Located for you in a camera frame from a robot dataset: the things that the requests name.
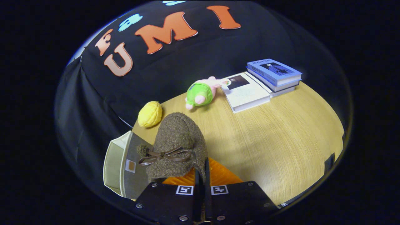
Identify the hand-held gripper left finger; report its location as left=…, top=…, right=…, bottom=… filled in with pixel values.
left=134, top=168, right=203, bottom=225

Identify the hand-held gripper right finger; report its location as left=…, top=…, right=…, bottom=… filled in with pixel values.
left=203, top=157, right=279, bottom=225

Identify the beige fabric storage box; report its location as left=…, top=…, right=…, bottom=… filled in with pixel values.
left=103, top=130, right=157, bottom=199

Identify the brown fuzzy shoe with bow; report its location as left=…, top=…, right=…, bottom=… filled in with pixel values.
left=137, top=112, right=209, bottom=182

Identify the yellow plush bun toy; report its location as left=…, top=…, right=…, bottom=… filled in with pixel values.
left=138, top=101, right=163, bottom=128

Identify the green and pink plush toy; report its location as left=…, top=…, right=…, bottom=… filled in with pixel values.
left=185, top=76, right=231, bottom=110

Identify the blue and white book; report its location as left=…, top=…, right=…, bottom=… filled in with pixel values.
left=248, top=71, right=300, bottom=98

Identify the blue cover book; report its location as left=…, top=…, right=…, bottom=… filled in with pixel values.
left=246, top=58, right=303, bottom=87

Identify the black backdrop cloth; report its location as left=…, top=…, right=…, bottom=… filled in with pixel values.
left=55, top=0, right=352, bottom=200

